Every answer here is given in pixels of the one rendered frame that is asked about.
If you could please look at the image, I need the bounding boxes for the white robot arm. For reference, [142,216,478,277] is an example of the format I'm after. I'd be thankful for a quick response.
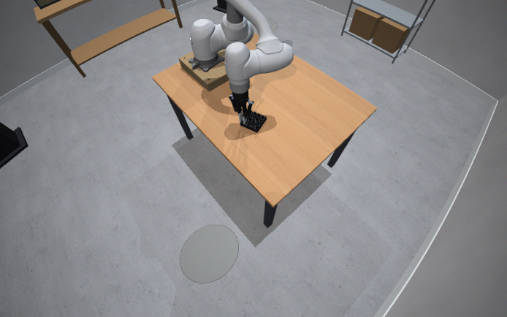
[188,0,294,93]

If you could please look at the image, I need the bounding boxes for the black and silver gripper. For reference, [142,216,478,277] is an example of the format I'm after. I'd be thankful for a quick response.
[229,91,254,124]

